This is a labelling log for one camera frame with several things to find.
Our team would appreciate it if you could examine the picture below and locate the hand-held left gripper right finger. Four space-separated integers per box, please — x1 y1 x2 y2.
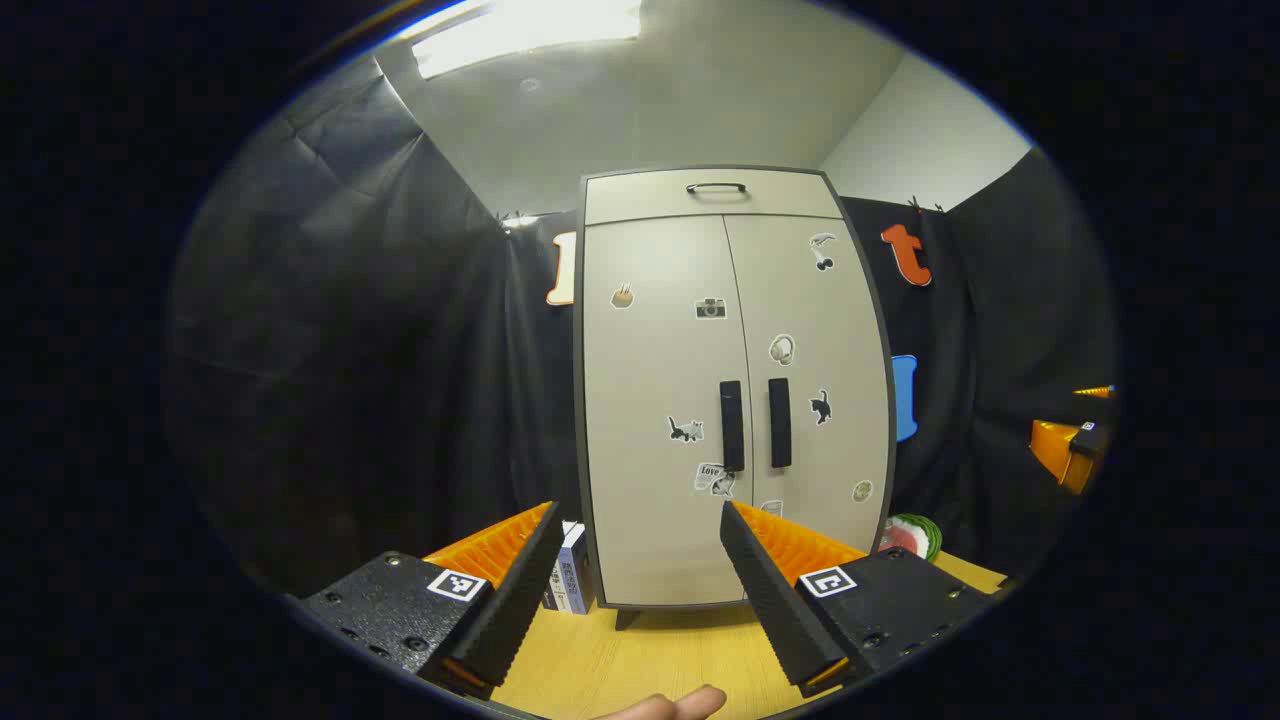
720 500 1006 699

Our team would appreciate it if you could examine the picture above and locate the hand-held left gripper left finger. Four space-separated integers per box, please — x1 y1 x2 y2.
300 500 567 701

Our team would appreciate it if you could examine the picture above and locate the grey double-door shoe cabinet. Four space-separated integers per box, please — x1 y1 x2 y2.
574 165 898 631

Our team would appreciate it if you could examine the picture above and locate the grey cabinet door headphone sticker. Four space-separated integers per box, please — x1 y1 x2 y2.
724 213 892 557

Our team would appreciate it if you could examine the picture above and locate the grey cabinet door camera sticker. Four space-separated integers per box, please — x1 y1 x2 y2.
583 215 750 607

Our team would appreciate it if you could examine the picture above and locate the blue and white box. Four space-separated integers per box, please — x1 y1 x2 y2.
543 520 597 615

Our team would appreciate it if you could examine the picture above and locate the toy watermelon slice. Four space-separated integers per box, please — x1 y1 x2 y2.
878 513 943 563

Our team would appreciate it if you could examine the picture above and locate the ceiling light panel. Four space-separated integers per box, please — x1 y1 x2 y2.
410 0 643 81

